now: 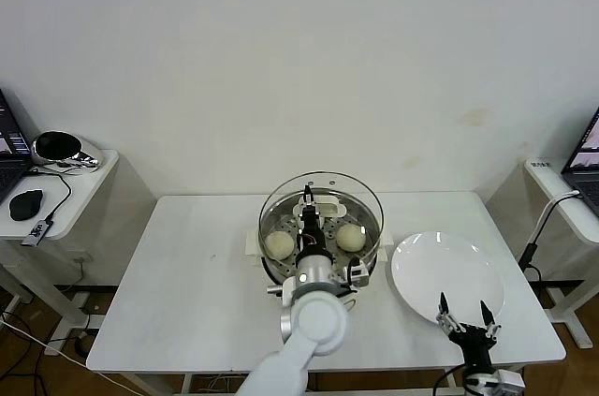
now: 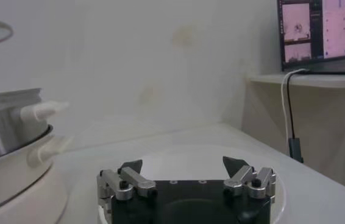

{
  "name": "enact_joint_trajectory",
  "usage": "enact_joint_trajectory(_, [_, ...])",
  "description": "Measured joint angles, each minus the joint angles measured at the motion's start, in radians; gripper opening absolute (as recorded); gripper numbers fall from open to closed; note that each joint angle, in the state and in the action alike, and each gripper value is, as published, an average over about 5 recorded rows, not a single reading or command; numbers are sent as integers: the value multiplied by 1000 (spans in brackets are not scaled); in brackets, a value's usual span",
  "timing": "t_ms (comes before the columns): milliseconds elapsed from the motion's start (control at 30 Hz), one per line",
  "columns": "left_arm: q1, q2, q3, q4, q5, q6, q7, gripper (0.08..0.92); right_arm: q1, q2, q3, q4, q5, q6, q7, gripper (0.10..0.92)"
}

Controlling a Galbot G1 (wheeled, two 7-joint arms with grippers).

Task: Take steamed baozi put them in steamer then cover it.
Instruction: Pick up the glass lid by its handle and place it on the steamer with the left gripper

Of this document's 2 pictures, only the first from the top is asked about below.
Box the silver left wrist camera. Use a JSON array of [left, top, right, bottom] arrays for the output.
[[345, 257, 371, 288]]

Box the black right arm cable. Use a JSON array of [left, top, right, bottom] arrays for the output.
[[432, 365, 469, 396]]

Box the glass pot lid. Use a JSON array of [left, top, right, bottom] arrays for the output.
[[258, 171, 387, 271]]

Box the white round plate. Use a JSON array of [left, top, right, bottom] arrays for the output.
[[390, 230, 506, 330]]

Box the black laptop with charger cable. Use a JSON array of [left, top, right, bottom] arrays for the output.
[[560, 105, 599, 222]]

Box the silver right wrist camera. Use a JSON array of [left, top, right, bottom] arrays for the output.
[[495, 367, 525, 395]]

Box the white side table with mouse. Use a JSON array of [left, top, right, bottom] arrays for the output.
[[0, 148, 121, 339]]

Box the white main table frame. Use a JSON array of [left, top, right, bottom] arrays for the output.
[[153, 365, 528, 396]]

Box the black white charger cable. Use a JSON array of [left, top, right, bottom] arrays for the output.
[[517, 189, 581, 285]]

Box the small grey usb hub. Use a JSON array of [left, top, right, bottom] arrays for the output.
[[22, 216, 53, 247]]

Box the perforated steel steamer basket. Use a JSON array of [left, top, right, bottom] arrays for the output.
[[243, 187, 394, 286]]

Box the black computer mouse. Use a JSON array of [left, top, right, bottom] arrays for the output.
[[8, 188, 45, 222]]

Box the thin black usb cable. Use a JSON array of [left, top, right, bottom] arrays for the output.
[[25, 169, 74, 224]]

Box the black laptop beside chrome helmet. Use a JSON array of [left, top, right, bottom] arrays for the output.
[[0, 86, 34, 203]]

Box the white steamed baozi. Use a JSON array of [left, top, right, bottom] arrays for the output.
[[265, 230, 295, 260], [335, 225, 366, 252]]

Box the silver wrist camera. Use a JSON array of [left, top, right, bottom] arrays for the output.
[[345, 257, 371, 288], [495, 367, 525, 395]]

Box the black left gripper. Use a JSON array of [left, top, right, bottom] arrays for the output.
[[299, 183, 329, 257]]

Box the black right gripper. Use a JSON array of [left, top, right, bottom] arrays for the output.
[[435, 292, 502, 369]]

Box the white side table with label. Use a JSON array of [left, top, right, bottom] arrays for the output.
[[522, 157, 599, 350]]

